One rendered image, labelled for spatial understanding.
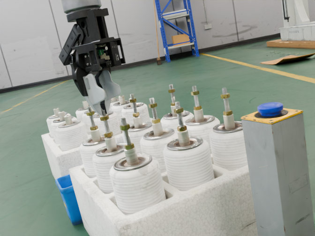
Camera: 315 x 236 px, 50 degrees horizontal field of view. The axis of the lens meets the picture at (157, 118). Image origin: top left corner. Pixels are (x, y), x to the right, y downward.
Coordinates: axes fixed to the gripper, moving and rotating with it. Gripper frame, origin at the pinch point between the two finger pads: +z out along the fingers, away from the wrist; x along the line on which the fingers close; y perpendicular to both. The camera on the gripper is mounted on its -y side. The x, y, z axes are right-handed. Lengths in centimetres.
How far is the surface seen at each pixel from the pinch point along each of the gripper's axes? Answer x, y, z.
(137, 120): 14.7, -5.0, 7.4
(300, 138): 7.7, 38.9, 7.6
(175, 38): 479, -347, -7
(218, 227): 3.3, 23.1, 25.3
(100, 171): -4.6, 0.9, 12.6
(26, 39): 316, -597, -62
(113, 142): -0.1, 1.8, 7.7
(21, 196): 4, -64, 35
